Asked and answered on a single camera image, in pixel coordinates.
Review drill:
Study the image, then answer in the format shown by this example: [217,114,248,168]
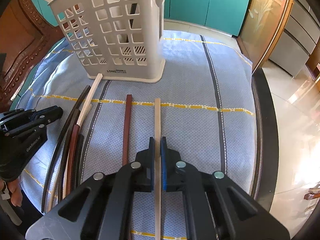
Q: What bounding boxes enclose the maroon chopstick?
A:
[122,94,132,166]

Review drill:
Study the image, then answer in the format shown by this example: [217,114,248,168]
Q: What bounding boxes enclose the cream white chopstick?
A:
[154,98,162,240]

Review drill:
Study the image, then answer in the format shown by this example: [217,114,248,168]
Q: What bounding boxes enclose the teal lower kitchen cabinets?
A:
[30,0,253,38]

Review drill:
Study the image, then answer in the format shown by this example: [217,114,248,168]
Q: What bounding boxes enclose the left hand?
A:
[0,178,23,207]

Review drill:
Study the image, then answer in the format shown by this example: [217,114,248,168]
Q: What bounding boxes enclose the reddish brown chopstick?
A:
[64,124,80,197]

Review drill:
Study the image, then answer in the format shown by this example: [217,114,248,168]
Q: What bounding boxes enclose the black short chopstick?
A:
[73,134,84,189]

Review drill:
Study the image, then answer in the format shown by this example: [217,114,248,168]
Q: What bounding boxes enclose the carved wooden chair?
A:
[1,0,64,112]

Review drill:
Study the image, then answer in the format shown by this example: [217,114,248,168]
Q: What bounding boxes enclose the white plastic utensil basket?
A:
[49,0,165,83]

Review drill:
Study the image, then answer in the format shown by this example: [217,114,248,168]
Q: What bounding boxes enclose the silver refrigerator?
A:
[269,0,319,77]

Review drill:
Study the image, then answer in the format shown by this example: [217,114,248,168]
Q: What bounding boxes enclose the glass sliding door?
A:
[236,0,293,73]

